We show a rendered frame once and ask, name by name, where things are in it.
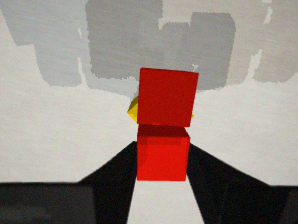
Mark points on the red cube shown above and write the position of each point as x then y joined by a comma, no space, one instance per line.
162,153
166,97

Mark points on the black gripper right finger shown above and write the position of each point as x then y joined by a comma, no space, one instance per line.
225,195

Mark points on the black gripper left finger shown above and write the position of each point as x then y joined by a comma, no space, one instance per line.
102,197

